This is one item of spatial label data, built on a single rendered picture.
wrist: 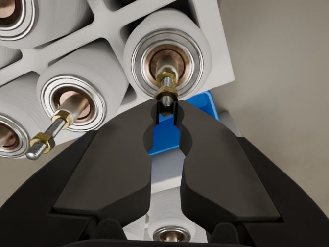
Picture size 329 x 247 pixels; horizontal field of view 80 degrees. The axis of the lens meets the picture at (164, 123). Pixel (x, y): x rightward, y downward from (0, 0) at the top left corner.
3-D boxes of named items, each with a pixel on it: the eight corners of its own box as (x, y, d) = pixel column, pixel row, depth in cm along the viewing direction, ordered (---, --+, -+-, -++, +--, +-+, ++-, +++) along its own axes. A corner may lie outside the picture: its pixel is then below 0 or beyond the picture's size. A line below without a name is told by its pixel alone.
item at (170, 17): (186, 67, 39) (199, 113, 24) (138, 58, 38) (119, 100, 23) (199, 12, 34) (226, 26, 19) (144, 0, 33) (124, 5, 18)
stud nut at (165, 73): (169, 64, 17) (169, 67, 16) (181, 78, 18) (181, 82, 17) (152, 79, 18) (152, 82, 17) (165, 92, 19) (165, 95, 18)
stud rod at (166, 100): (167, 65, 19) (167, 101, 12) (174, 73, 19) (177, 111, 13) (159, 72, 19) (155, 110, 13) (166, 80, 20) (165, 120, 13)
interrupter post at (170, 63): (176, 79, 22) (176, 90, 19) (154, 75, 22) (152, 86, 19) (180, 57, 21) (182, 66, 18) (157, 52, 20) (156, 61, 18)
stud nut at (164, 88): (169, 80, 14) (169, 85, 13) (184, 96, 15) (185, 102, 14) (149, 97, 15) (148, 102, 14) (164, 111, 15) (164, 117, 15)
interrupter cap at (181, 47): (192, 103, 23) (193, 106, 23) (129, 92, 23) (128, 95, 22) (212, 35, 19) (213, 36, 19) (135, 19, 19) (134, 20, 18)
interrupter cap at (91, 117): (115, 88, 23) (113, 91, 22) (99, 137, 26) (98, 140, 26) (46, 61, 21) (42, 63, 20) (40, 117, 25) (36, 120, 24)
